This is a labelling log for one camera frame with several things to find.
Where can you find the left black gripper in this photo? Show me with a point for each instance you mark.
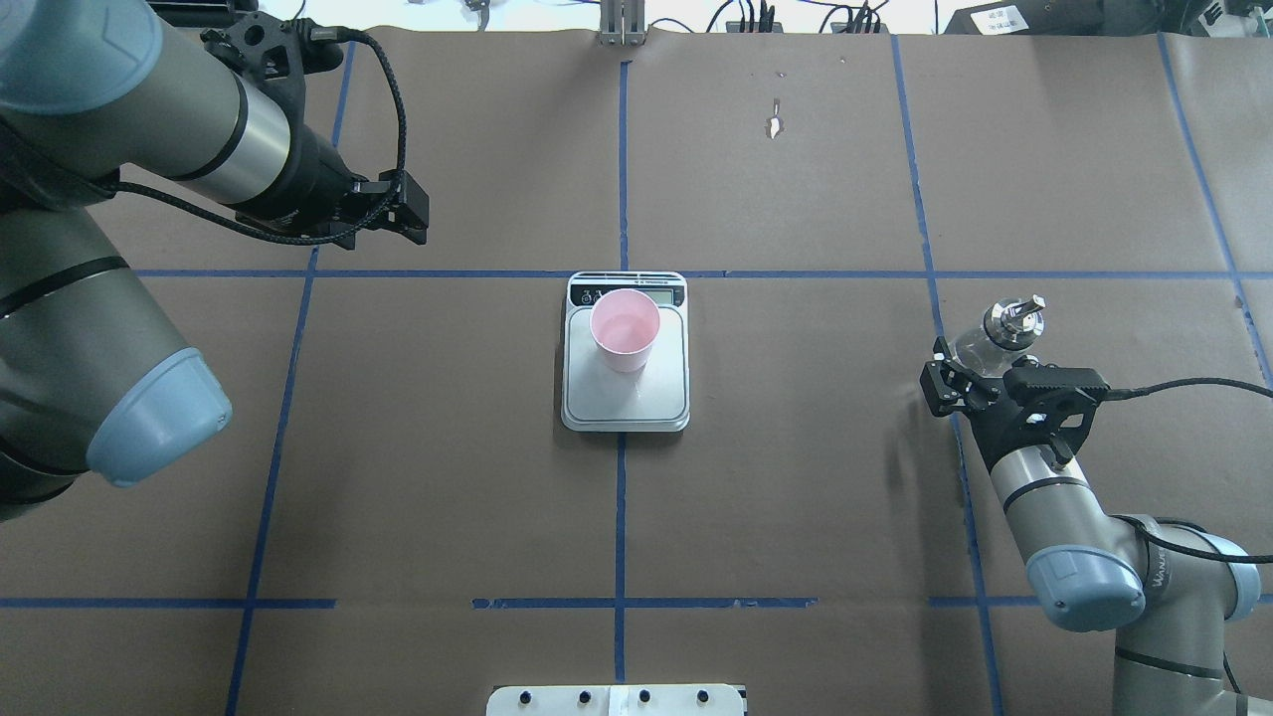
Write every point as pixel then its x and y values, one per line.
pixel 316 179

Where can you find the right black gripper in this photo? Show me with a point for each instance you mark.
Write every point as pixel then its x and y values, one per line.
pixel 982 398

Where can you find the glass sauce bottle metal spout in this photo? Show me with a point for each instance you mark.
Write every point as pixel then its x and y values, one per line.
pixel 1007 330

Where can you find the pink paper cup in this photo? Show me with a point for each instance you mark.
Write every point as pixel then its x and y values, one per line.
pixel 624 325

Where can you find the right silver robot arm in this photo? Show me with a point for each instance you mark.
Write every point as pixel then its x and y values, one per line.
pixel 1166 588

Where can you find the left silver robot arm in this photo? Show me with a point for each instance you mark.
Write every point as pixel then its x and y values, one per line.
pixel 103 98

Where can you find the digital kitchen scale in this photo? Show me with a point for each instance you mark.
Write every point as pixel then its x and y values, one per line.
pixel 653 398

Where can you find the aluminium frame post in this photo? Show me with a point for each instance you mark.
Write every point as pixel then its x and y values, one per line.
pixel 622 23

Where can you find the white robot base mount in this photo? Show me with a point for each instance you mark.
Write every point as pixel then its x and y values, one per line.
pixel 619 699

